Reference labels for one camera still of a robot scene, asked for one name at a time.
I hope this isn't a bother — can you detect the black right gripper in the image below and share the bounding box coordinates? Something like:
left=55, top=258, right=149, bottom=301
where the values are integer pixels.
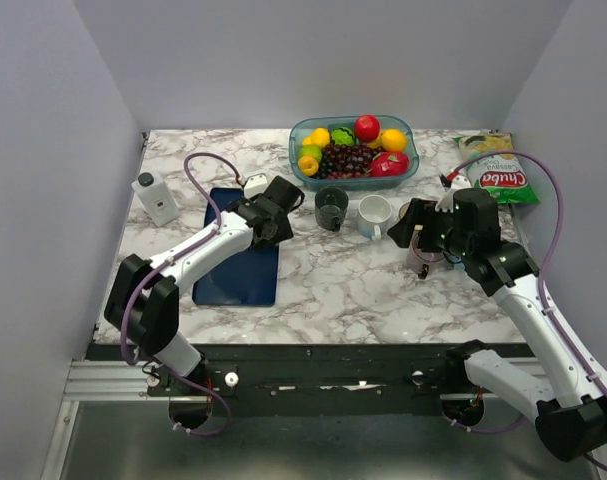
left=387, top=196, right=472, bottom=258

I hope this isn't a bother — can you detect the white and blue mug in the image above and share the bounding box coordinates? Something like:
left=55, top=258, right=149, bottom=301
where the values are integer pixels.
left=356, top=195, right=392, bottom=241

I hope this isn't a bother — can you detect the pink purple mug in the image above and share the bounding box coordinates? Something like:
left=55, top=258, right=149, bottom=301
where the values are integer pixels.
left=405, top=232, right=445, bottom=280

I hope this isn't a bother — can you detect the dark grey mug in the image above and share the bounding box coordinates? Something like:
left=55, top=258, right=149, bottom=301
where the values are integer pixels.
left=314, top=186, right=349, bottom=232

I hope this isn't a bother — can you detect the cream mug black handle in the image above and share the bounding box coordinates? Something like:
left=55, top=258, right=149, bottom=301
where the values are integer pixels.
left=398, top=202, right=410, bottom=219

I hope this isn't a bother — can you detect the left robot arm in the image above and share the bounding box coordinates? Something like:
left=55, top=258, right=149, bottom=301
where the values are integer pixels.
left=103, top=176, right=305, bottom=395

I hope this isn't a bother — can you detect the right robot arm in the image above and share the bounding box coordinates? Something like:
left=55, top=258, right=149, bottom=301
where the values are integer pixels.
left=388, top=188, right=607, bottom=462

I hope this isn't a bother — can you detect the small orange fruit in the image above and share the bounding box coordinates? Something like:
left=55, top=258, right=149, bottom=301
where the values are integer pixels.
left=297, top=155, right=319, bottom=177

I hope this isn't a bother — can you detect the dark blue tray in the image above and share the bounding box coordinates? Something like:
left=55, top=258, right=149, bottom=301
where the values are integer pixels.
left=185, top=188, right=279, bottom=307

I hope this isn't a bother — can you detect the red dragon fruit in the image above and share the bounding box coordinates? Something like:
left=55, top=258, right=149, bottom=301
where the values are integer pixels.
left=369, top=152, right=410, bottom=177

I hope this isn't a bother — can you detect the green lime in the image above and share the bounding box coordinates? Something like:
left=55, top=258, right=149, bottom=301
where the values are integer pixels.
left=297, top=145, right=323, bottom=163

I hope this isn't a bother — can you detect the teal plastic fruit container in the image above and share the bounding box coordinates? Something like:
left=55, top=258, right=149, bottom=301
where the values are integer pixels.
left=289, top=115, right=419, bottom=191

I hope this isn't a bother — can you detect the dark grape bunch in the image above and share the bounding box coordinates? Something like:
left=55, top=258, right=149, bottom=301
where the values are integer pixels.
left=313, top=144, right=382, bottom=180

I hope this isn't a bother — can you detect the large yellow lemon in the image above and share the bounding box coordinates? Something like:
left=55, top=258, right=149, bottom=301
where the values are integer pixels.
left=379, top=129, right=408, bottom=152

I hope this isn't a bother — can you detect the small yellow lemon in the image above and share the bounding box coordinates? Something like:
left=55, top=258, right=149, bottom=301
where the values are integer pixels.
left=302, top=128, right=331, bottom=149

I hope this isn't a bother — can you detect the green toy watermelon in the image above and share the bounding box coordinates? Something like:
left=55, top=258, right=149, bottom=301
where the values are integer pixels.
left=330, top=127, right=357, bottom=146

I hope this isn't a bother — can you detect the red apple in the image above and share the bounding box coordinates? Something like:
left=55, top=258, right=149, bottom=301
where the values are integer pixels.
left=353, top=114, right=381, bottom=143

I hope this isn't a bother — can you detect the white plastic bottle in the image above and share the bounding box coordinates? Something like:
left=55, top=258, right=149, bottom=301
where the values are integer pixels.
left=132, top=171, right=180, bottom=227

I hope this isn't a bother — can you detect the green cassava chips bag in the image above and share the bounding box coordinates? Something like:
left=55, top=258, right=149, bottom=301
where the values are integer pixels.
left=455, top=132, right=538, bottom=204

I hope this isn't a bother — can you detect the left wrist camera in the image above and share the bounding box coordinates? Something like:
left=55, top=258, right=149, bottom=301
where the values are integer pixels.
left=243, top=173, right=271, bottom=199

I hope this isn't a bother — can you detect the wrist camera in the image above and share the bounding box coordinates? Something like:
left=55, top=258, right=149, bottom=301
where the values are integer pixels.
left=435, top=172, right=472, bottom=213
left=243, top=173, right=271, bottom=199

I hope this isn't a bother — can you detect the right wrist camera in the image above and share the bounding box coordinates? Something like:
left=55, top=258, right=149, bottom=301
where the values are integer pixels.
left=435, top=172, right=472, bottom=213

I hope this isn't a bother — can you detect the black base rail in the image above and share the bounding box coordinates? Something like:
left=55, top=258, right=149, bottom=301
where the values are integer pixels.
left=81, top=344, right=492, bottom=424

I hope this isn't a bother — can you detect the aluminium frame rail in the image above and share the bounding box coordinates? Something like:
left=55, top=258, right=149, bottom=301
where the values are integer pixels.
left=40, top=357, right=597, bottom=480

